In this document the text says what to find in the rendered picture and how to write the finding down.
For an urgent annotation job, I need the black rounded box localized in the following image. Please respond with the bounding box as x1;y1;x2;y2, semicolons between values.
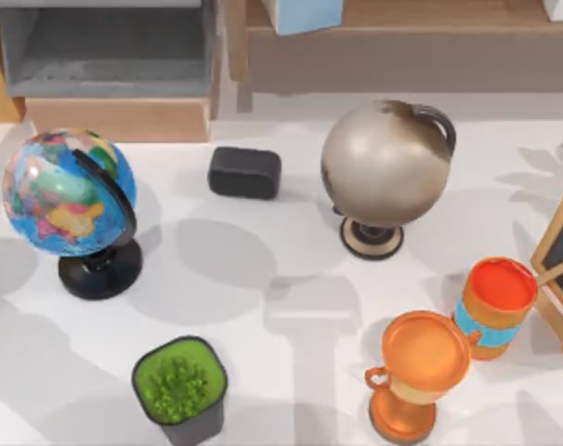
207;146;282;202

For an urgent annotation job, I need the grey brown globe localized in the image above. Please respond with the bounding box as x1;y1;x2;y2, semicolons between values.
320;99;457;261

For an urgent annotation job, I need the green plant in black pot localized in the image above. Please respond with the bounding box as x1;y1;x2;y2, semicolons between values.
131;335;229;446

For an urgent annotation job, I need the orange trophy cup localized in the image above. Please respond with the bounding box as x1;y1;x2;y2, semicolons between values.
363;309;472;443

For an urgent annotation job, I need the pale wooden drawer front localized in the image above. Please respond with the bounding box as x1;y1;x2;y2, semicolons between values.
24;96;212;144

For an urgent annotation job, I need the wooden open shelf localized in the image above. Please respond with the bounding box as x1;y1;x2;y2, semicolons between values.
229;0;563;113

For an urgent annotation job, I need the light blue box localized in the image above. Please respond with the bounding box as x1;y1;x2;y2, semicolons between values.
261;0;344;36

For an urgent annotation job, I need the blue world globe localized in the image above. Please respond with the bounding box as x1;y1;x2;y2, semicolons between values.
1;127;144;301

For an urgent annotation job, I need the orange and blue can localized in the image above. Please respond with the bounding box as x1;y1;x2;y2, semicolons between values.
452;256;540;361

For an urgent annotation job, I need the wooden framed blackboard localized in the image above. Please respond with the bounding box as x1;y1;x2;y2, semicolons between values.
529;190;563;357

